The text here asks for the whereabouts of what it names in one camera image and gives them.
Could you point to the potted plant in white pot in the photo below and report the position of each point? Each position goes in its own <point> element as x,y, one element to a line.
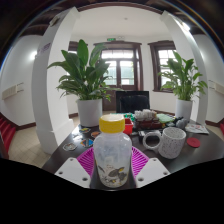
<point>87,80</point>
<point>183,83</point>

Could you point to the round printed sticker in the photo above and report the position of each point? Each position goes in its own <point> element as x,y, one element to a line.
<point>70,146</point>
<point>84,130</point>
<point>86,143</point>
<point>95,134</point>

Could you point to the green box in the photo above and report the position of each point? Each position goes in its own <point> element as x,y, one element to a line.
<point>128,116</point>

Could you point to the white speckled mug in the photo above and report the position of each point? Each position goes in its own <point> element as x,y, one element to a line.
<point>171,143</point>

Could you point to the clear bottle with yellow cap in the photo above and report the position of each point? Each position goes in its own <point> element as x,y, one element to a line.
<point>112,153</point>

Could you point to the dark wooden framed window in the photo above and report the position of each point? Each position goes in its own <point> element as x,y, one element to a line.
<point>72,46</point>
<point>163,55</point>

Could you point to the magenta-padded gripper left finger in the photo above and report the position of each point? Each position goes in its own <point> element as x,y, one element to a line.
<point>71,170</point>

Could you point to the black office chair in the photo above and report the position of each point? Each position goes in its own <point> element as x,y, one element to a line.
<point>132,101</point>

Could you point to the white printed booklet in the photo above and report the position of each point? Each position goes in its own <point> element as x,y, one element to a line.
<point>196,128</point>

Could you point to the red plastic box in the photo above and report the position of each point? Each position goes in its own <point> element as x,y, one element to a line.
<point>128,126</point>

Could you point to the green cloth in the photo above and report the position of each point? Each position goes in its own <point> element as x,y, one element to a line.
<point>165,118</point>

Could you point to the green exit sign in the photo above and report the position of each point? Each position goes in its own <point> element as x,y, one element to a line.
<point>111,39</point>

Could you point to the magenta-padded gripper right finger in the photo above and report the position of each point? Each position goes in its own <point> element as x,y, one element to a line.
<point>153,170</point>

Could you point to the dark wooden glazed door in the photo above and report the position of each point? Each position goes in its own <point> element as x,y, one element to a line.
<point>123,71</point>

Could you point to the red carpeted stairs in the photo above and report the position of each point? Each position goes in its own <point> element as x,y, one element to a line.
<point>6,133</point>
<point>222,127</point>

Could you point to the flat round red coaster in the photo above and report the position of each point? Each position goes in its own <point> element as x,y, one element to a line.
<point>193,142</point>

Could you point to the brown tray of small bottles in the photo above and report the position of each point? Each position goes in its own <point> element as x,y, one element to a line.
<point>146,119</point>

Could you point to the white wall radiator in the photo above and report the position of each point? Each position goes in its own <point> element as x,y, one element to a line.
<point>12,91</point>
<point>218,87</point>

